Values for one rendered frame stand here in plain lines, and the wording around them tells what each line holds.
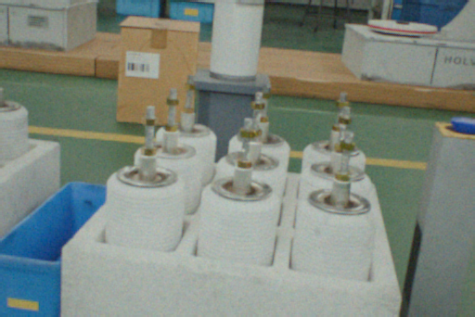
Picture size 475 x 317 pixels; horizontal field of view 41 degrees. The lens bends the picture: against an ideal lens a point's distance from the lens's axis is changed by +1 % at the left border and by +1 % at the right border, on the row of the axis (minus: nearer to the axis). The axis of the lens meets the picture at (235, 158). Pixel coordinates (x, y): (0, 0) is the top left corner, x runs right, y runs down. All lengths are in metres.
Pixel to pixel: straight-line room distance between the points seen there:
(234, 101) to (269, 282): 0.53
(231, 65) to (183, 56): 0.78
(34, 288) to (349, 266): 0.41
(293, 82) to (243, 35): 1.48
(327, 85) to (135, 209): 1.97
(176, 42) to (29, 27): 1.01
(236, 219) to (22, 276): 0.31
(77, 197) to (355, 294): 0.59
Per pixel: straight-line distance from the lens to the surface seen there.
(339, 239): 0.73
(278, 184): 0.86
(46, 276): 0.87
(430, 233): 0.96
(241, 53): 1.18
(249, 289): 0.73
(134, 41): 1.97
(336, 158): 0.86
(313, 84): 2.65
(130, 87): 1.99
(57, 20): 2.78
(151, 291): 0.75
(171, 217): 0.76
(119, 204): 0.76
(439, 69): 2.82
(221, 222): 0.73
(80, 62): 2.70
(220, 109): 1.18
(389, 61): 2.76
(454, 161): 0.93
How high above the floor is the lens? 0.51
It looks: 17 degrees down
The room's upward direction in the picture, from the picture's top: 6 degrees clockwise
